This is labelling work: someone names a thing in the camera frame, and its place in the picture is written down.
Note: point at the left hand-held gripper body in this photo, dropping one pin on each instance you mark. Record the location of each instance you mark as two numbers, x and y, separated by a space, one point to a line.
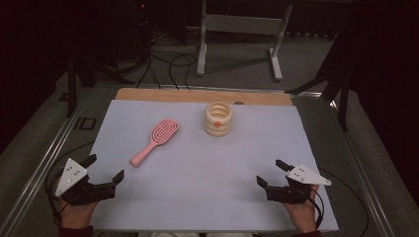
70 174

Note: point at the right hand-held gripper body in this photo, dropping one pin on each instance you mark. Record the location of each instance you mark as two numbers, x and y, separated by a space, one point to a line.
306 176

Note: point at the pink hairbrush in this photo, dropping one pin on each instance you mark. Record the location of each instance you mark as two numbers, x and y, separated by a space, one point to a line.
145 153

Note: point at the cream ribbed cup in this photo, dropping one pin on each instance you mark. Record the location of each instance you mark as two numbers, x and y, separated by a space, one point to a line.
217 130

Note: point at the person's right hand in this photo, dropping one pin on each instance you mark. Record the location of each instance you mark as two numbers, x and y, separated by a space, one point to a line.
304 215

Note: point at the person's left hand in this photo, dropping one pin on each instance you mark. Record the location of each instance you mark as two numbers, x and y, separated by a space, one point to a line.
76 215

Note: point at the white table mat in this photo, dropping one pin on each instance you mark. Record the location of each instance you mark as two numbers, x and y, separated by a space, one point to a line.
197 184

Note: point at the small dark round disc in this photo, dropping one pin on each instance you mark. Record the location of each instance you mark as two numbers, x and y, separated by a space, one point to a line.
239 102

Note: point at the black tripod stand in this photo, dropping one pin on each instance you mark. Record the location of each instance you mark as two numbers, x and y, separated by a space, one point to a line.
71 85

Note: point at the black angled stand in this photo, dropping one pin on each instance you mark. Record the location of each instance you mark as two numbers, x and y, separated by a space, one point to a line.
344 98

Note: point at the wooden board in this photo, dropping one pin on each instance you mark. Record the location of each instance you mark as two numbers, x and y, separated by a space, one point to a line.
164 95

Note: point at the grey metal stand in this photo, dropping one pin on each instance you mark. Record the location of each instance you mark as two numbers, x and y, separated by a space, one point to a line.
243 24

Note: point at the dark equipment with red light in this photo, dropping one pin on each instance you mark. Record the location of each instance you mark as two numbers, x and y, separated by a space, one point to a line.
142 19

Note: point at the aluminium table frame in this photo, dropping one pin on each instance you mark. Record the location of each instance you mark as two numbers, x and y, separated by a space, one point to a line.
39 171

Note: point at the black rectangular bracket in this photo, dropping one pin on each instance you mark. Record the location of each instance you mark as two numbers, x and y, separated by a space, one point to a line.
85 123

